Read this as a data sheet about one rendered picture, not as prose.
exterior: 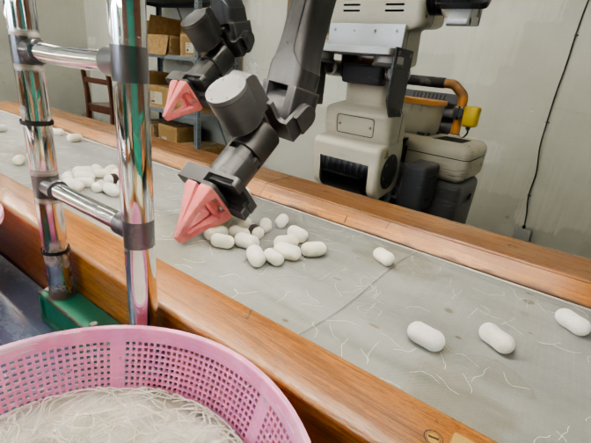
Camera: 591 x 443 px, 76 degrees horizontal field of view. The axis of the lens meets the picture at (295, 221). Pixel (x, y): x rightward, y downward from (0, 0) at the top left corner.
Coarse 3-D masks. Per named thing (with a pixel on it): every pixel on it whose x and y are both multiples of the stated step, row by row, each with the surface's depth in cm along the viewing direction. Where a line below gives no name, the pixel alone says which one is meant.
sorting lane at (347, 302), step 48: (0, 144) 88; (96, 144) 97; (192, 240) 51; (336, 240) 56; (384, 240) 58; (240, 288) 41; (288, 288) 42; (336, 288) 43; (384, 288) 45; (432, 288) 46; (480, 288) 47; (528, 288) 48; (336, 336) 36; (384, 336) 36; (528, 336) 39; (576, 336) 40; (432, 384) 31; (480, 384) 32; (528, 384) 32; (576, 384) 33; (480, 432) 27; (528, 432) 28; (576, 432) 28
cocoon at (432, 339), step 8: (408, 328) 36; (416, 328) 35; (424, 328) 35; (432, 328) 35; (408, 336) 36; (416, 336) 35; (424, 336) 34; (432, 336) 34; (440, 336) 34; (424, 344) 34; (432, 344) 34; (440, 344) 34
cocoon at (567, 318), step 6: (558, 312) 41; (564, 312) 40; (570, 312) 40; (558, 318) 41; (564, 318) 40; (570, 318) 40; (576, 318) 39; (582, 318) 39; (564, 324) 40; (570, 324) 40; (576, 324) 39; (582, 324) 39; (588, 324) 39; (570, 330) 40; (576, 330) 39; (582, 330) 39; (588, 330) 39
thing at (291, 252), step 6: (276, 246) 48; (282, 246) 48; (288, 246) 48; (294, 246) 48; (282, 252) 48; (288, 252) 48; (294, 252) 47; (300, 252) 48; (288, 258) 48; (294, 258) 48
